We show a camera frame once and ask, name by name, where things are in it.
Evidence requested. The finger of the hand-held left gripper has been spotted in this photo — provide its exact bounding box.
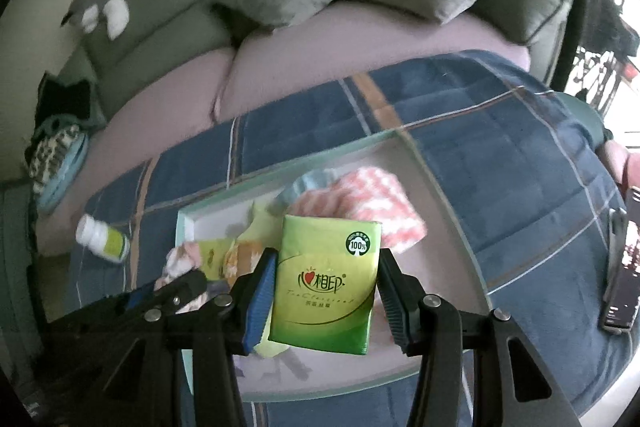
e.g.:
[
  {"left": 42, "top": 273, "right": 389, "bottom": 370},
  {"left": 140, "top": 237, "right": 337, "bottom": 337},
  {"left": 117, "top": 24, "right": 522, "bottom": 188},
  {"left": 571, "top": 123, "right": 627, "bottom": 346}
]
[
  {"left": 142, "top": 271, "right": 208, "bottom": 314},
  {"left": 50, "top": 288, "right": 157, "bottom": 334}
]

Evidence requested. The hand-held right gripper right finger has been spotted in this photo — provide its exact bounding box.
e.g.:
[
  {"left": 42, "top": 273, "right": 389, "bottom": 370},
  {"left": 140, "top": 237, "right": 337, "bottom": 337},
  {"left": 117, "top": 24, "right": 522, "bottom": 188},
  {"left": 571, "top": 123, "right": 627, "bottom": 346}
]
[{"left": 376, "top": 247, "right": 583, "bottom": 427}]

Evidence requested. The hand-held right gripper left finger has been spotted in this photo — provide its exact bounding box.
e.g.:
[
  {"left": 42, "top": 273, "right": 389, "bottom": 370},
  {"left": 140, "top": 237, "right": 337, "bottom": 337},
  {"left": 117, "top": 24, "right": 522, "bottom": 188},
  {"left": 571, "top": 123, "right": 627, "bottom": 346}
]
[{"left": 100, "top": 248, "right": 279, "bottom": 427}]

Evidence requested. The pale pink cloth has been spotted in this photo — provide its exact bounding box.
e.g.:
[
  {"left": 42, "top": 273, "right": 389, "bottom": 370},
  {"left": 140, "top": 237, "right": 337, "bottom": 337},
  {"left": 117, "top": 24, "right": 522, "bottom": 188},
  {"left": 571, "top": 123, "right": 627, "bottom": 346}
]
[{"left": 154, "top": 241, "right": 208, "bottom": 303}]

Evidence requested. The small green packet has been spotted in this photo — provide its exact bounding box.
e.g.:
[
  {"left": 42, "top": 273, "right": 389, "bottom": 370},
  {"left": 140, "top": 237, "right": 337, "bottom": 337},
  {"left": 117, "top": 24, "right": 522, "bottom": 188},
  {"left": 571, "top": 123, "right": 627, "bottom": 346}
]
[{"left": 200, "top": 237, "right": 241, "bottom": 280}]

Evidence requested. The green tissue pack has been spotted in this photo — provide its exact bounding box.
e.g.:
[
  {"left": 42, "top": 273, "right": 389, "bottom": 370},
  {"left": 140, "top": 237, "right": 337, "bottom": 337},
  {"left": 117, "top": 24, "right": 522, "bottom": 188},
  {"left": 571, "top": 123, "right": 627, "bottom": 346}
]
[{"left": 267, "top": 214, "right": 383, "bottom": 356}]

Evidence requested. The white tray with teal rim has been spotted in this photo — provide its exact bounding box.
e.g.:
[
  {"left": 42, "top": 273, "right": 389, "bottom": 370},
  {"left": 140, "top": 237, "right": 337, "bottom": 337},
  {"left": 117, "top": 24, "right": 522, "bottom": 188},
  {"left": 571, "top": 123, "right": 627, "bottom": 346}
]
[{"left": 175, "top": 127, "right": 493, "bottom": 403}]

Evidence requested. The light green cloth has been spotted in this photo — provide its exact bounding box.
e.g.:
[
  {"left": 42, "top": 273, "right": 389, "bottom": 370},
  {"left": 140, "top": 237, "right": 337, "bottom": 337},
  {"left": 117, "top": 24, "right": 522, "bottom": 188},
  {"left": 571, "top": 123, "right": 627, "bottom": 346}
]
[{"left": 247, "top": 201, "right": 286, "bottom": 253}]

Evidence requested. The pink and white chevron towel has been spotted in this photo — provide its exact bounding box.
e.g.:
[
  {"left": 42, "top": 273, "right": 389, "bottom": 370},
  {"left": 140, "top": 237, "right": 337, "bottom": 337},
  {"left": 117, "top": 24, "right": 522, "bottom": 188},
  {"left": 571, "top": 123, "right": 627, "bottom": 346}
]
[{"left": 287, "top": 167, "right": 427, "bottom": 255}]

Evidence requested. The blue face mask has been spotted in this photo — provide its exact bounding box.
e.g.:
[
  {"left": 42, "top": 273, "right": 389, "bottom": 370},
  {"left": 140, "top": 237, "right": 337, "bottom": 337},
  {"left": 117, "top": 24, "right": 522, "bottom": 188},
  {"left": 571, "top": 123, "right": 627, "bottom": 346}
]
[{"left": 272, "top": 169, "right": 343, "bottom": 212}]

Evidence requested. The white bottle with green label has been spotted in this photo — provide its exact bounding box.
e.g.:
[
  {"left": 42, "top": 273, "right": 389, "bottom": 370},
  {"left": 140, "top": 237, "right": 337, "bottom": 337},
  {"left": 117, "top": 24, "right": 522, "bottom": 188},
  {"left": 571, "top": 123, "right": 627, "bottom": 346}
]
[{"left": 75, "top": 214, "right": 131, "bottom": 264}]

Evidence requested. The patterned blue bag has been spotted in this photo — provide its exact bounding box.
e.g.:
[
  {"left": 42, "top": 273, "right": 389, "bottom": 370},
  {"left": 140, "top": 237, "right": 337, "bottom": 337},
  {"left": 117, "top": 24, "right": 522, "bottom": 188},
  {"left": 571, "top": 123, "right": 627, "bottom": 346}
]
[{"left": 25, "top": 114, "right": 91, "bottom": 214}]

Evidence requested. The dark teal clothing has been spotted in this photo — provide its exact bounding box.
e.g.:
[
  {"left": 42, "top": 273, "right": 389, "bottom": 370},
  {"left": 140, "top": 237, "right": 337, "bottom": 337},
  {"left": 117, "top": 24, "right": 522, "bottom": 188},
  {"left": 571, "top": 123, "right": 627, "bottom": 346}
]
[{"left": 35, "top": 72, "right": 101, "bottom": 132}]

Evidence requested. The black phone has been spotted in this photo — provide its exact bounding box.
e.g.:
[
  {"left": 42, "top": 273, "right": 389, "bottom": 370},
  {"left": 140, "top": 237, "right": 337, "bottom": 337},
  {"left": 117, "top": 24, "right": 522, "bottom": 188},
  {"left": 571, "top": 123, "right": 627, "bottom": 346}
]
[{"left": 600, "top": 187, "right": 640, "bottom": 333}]

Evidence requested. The pink sofa cover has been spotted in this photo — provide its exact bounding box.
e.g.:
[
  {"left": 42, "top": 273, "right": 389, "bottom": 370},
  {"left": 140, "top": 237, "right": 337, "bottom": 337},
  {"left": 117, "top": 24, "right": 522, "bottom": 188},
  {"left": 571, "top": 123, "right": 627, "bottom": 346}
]
[{"left": 35, "top": 4, "right": 531, "bottom": 258}]

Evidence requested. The green sofa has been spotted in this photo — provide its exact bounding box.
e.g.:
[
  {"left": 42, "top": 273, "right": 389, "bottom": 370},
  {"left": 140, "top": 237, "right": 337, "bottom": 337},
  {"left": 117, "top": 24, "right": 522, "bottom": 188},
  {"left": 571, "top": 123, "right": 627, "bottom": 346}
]
[{"left": 57, "top": 0, "right": 576, "bottom": 122}]

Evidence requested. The dark green piped cushion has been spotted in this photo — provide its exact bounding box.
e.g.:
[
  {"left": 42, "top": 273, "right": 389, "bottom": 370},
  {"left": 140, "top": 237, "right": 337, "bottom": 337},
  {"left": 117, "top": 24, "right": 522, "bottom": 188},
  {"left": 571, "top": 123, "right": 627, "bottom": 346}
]
[{"left": 470, "top": 0, "right": 576, "bottom": 46}]

